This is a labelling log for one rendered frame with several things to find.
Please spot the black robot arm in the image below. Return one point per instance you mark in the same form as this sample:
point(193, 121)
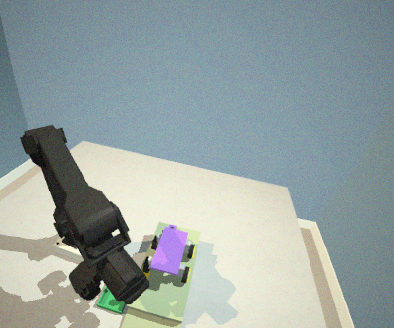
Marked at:
point(86, 218)

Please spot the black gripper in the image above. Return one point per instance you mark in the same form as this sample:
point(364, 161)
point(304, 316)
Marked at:
point(139, 292)

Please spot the olive green ramp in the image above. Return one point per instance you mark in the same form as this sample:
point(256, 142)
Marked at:
point(163, 303)

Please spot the green tray floor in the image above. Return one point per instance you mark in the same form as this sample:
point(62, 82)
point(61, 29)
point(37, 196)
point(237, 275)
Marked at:
point(110, 301)

